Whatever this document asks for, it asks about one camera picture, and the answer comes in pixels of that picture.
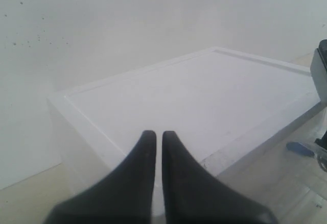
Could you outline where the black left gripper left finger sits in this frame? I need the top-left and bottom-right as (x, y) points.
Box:
(44, 131), (156, 223)

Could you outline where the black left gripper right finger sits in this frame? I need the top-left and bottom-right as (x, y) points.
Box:
(161, 131), (278, 223)

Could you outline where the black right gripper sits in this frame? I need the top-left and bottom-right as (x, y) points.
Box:
(315, 131), (327, 149)

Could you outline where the key bunch with blue tag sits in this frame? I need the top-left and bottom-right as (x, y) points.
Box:
(286, 141), (326, 172)

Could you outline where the clear drawer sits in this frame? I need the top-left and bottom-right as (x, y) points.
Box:
(218, 110), (326, 223)

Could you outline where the white translucent drawer cabinet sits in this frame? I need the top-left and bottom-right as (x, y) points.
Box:
(46, 45), (323, 207)

